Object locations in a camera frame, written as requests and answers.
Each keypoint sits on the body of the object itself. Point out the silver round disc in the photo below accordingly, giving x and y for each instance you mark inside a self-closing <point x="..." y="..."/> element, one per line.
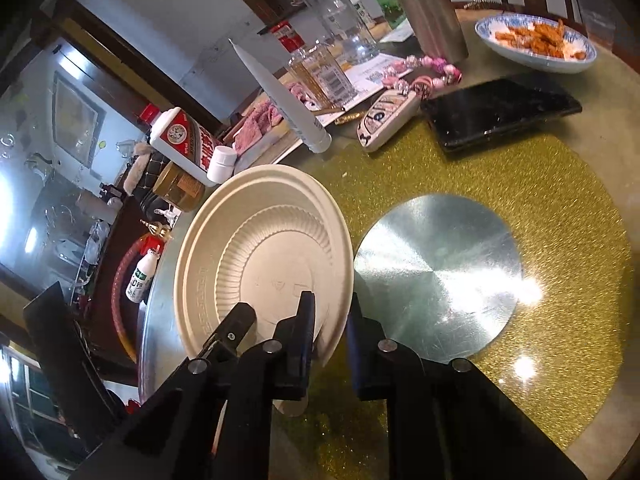
<point x="435" y="270"/>

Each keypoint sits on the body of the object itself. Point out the white printed paper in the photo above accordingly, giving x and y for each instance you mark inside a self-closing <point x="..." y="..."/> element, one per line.
<point x="370" y="75"/>

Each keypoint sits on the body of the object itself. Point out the steel thermos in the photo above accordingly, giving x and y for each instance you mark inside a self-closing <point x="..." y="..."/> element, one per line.
<point x="425" y="10"/>

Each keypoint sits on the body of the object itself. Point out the glass door cabinet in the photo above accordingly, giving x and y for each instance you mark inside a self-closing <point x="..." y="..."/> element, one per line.
<point x="50" y="185"/>

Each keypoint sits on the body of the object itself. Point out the glass cup with striped label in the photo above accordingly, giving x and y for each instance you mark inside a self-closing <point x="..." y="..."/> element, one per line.
<point x="325" y="80"/>

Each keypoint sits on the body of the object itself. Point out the black bag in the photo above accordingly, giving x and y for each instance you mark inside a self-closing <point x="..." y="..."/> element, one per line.
<point x="150" y="172"/>

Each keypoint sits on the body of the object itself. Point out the raw meat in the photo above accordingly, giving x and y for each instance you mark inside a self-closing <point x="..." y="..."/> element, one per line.
<point x="255" y="127"/>

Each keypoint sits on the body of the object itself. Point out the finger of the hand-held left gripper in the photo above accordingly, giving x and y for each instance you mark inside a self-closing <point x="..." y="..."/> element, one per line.
<point x="237" y="322"/>

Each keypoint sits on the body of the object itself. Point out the white liquor bottle red cap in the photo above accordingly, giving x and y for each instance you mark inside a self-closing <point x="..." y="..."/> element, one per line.
<point x="180" y="135"/>

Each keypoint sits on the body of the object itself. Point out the black flat panel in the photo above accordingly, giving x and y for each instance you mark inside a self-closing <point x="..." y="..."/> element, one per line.
<point x="60" y="350"/>

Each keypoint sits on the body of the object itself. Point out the black phone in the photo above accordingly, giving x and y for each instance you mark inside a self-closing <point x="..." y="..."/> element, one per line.
<point x="500" y="110"/>

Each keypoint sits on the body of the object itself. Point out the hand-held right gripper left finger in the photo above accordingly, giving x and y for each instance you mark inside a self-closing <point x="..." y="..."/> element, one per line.
<point x="305" y="335"/>

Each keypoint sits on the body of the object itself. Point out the gold glitter round mat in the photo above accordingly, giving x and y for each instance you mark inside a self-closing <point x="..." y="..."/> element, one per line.
<point x="560" y="200"/>

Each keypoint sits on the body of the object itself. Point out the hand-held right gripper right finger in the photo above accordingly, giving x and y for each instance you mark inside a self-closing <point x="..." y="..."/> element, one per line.
<point x="356" y="345"/>

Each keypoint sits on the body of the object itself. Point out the small gold ornament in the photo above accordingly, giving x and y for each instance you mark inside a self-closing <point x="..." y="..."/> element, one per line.
<point x="160" y="230"/>

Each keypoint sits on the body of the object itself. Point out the blue patterned plate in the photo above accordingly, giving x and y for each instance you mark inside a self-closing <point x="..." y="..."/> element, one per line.
<point x="530" y="62"/>

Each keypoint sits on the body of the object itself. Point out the small white pill bottle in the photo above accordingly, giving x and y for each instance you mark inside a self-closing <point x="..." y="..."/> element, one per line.
<point x="220" y="162"/>

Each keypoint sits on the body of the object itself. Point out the fried food pieces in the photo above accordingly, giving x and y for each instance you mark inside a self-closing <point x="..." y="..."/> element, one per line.
<point x="540" y="37"/>

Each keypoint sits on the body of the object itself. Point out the small white drink bottle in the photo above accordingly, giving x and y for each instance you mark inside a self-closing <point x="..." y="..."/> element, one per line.
<point x="140" y="280"/>

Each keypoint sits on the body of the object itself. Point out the clear glass mug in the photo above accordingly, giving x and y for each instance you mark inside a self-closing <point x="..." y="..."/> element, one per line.
<point x="340" y="20"/>

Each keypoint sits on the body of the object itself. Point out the brown jar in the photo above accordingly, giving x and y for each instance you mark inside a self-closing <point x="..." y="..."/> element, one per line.
<point x="177" y="187"/>

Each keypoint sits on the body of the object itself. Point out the white car key case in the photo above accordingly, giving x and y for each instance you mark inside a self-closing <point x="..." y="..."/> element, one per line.
<point x="385" y="120"/>

